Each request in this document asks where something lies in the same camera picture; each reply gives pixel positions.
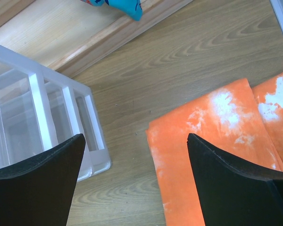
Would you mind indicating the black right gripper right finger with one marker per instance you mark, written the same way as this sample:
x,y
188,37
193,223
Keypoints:
x,y
233,191

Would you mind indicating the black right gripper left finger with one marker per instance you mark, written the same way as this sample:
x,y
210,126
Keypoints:
x,y
38,191

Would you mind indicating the orange white tie-dye cloth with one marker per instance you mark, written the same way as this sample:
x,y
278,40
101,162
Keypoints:
x,y
244,121

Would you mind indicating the white plastic drawer organizer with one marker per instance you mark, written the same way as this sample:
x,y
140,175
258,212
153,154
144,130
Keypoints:
x,y
41,108

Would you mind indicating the wooden clothes rack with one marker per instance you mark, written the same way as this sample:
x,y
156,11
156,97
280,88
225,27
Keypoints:
x,y
69,36

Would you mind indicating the blue fish print garment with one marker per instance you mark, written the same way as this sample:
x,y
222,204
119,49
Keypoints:
x,y
132,8

